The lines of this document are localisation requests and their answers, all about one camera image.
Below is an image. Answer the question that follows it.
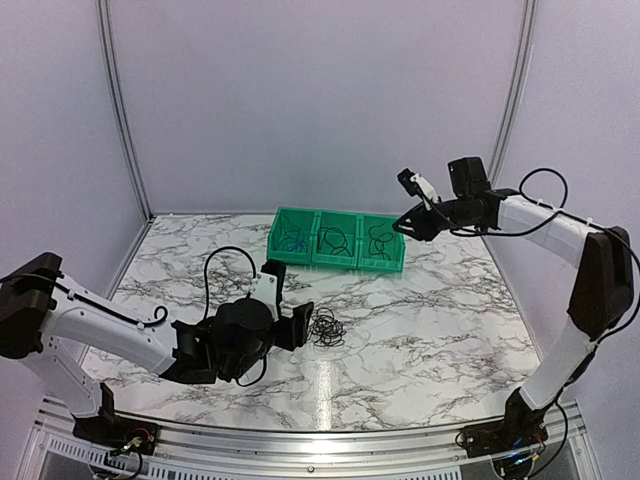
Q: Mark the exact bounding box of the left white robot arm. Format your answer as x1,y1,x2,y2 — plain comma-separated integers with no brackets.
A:
1,252,314,445

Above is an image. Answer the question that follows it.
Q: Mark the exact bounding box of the aluminium frame post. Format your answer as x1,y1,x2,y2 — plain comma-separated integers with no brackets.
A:
488,0,539,182
95,0,154,223

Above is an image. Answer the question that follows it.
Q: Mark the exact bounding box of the left green storage bin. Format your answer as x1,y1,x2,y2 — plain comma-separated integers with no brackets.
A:
266,207,318,266

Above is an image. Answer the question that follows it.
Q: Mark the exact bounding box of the black wire tangle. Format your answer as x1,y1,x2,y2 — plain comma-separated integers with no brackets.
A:
309,308,347,350

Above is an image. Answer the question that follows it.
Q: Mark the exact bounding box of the left aluminium frame post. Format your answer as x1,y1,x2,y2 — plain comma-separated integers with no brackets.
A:
95,0,154,223

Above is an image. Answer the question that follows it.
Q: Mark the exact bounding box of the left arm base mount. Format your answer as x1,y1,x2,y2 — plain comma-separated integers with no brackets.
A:
73,415,160,455

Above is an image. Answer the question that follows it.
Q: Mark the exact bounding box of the middle green storage bin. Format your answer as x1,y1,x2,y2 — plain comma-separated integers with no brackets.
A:
312,210,361,270

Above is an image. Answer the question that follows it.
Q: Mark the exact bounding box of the right aluminium frame post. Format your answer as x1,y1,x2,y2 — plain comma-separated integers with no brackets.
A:
488,0,539,182

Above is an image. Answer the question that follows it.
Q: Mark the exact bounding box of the front aluminium rail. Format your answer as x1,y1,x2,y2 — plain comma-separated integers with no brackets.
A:
19,394,591,480

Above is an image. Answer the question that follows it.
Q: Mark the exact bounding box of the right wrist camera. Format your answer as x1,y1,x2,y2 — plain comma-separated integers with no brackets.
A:
397,168,439,204

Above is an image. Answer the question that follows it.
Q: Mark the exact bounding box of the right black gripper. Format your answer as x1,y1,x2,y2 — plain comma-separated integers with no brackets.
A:
391,197,478,243

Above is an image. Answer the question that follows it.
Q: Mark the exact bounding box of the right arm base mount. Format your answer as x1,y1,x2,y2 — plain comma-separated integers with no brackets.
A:
455,420,548,458

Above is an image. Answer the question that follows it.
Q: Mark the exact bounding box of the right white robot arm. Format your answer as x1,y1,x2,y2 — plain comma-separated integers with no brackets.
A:
393,157,639,448

